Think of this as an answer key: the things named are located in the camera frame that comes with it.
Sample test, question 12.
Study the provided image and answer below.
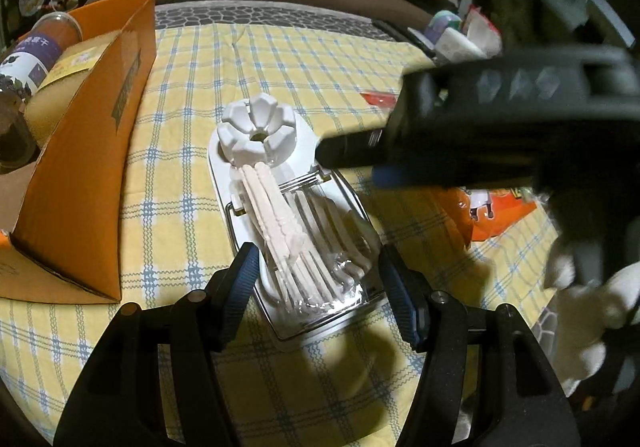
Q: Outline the purple green container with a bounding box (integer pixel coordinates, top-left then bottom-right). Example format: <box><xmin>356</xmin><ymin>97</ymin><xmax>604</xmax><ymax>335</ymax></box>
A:
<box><xmin>425</xmin><ymin>11</ymin><xmax>463</xmax><ymax>40</ymax></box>

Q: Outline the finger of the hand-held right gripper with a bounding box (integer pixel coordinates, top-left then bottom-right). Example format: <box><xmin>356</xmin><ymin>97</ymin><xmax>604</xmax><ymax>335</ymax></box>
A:
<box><xmin>315</xmin><ymin>130</ymin><xmax>396</xmax><ymax>170</ymax></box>
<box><xmin>372</xmin><ymin>164</ymin><xmax>456</xmax><ymax>189</ymax></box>

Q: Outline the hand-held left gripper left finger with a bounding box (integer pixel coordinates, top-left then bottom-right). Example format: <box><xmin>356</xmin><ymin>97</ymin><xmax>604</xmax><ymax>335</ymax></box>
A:
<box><xmin>52</xmin><ymin>242</ymin><xmax>261</xmax><ymax>447</ymax></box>

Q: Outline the tan yellow-labelled carton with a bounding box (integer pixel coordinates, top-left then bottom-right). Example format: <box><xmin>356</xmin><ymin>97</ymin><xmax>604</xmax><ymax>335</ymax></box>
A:
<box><xmin>22</xmin><ymin>30</ymin><xmax>123</xmax><ymax>148</ymax></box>

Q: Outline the clear jar with purple label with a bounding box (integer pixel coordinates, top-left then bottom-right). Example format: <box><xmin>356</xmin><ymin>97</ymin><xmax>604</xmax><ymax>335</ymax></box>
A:
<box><xmin>0</xmin><ymin>12</ymin><xmax>83</xmax><ymax>178</ymax></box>

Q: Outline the yellow checked tablecloth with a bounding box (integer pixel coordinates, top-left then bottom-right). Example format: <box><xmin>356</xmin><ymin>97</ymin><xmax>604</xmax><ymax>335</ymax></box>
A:
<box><xmin>0</xmin><ymin>22</ymin><xmax>561</xmax><ymax>447</ymax></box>

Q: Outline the white tissue box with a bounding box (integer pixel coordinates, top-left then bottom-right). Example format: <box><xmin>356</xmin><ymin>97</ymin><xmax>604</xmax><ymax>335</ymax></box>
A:
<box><xmin>437</xmin><ymin>27</ymin><xmax>488</xmax><ymax>63</ymax></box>

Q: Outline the white red snack bag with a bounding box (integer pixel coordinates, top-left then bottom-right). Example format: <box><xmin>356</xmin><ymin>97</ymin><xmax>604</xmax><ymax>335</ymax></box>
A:
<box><xmin>462</xmin><ymin>7</ymin><xmax>503</xmax><ymax>55</ymax></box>

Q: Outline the round orange white sheet packet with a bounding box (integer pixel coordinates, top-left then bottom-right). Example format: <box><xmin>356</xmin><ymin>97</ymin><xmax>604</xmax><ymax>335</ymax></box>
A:
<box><xmin>430</xmin><ymin>187</ymin><xmax>543</xmax><ymax>243</ymax></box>

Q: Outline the white egg slicer package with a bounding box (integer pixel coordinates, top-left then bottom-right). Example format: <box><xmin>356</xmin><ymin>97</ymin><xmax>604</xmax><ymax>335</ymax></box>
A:
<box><xmin>207</xmin><ymin>94</ymin><xmax>388</xmax><ymax>353</ymax></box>

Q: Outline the orange cardboard box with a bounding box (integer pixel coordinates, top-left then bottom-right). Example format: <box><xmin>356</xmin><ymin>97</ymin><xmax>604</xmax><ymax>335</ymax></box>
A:
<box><xmin>0</xmin><ymin>0</ymin><xmax>157</xmax><ymax>304</ymax></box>

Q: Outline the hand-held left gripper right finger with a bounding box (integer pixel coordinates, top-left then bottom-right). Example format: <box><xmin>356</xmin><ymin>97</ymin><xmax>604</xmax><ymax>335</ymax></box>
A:
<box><xmin>378</xmin><ymin>247</ymin><xmax>583</xmax><ymax>447</ymax></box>

